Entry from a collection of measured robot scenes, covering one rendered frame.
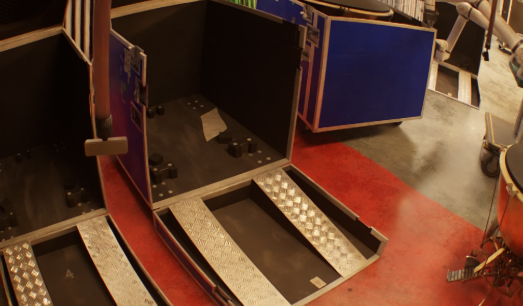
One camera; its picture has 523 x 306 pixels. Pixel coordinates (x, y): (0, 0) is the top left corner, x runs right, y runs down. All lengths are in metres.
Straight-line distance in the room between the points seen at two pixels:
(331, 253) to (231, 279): 0.53
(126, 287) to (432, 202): 1.96
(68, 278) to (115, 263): 0.31
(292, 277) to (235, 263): 0.28
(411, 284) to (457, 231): 0.61
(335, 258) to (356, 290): 0.24
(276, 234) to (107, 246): 0.91
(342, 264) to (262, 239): 0.43
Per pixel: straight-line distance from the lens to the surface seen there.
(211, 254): 1.99
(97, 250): 1.99
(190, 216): 2.11
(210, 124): 2.79
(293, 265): 2.10
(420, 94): 3.30
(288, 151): 2.50
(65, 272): 2.07
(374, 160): 3.01
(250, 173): 2.38
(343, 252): 2.17
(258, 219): 2.32
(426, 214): 2.65
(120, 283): 1.88
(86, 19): 3.55
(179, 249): 1.97
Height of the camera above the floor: 1.54
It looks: 31 degrees down
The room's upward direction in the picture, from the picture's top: 6 degrees clockwise
